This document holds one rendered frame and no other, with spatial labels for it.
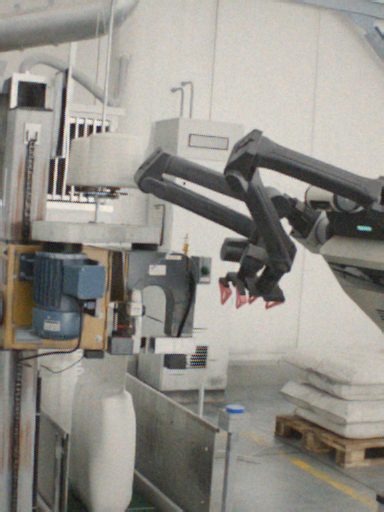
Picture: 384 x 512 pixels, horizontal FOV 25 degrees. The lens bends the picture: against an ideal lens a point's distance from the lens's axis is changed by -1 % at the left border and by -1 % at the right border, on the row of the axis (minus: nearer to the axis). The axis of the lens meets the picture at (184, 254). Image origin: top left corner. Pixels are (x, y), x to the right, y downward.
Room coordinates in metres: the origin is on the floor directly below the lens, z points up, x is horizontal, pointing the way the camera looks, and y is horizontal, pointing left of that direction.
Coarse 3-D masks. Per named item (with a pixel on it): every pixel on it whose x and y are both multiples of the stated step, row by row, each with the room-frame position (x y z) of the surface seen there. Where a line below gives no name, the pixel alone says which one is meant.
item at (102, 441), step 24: (96, 360) 3.17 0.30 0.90; (120, 360) 2.94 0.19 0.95; (96, 384) 3.08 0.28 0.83; (120, 384) 2.92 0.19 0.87; (96, 408) 2.96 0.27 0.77; (120, 408) 2.95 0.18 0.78; (72, 432) 3.16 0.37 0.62; (96, 432) 2.94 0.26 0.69; (120, 432) 2.94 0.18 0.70; (72, 456) 3.14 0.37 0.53; (96, 456) 2.93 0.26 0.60; (120, 456) 2.94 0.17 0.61; (72, 480) 3.12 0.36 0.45; (96, 480) 2.93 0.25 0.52; (120, 480) 2.94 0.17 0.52; (96, 504) 2.93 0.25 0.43; (120, 504) 2.95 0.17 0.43
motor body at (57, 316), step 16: (48, 256) 2.43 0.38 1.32; (64, 256) 2.42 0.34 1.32; (80, 256) 2.45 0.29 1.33; (48, 272) 2.43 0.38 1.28; (48, 288) 2.44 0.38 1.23; (48, 304) 2.43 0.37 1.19; (64, 304) 2.44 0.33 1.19; (32, 320) 2.47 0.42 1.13; (48, 320) 2.42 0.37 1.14; (64, 320) 2.42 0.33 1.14; (48, 336) 2.43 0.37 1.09; (64, 336) 2.43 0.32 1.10
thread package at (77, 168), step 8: (72, 144) 2.77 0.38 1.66; (80, 144) 2.74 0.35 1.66; (88, 144) 2.74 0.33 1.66; (72, 152) 2.76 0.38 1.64; (80, 152) 2.74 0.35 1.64; (72, 160) 2.75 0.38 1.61; (80, 160) 2.74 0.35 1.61; (72, 168) 2.75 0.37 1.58; (80, 168) 2.73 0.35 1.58; (72, 176) 2.75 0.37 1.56; (80, 176) 2.73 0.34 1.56; (72, 184) 2.75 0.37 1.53; (80, 184) 2.73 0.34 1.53
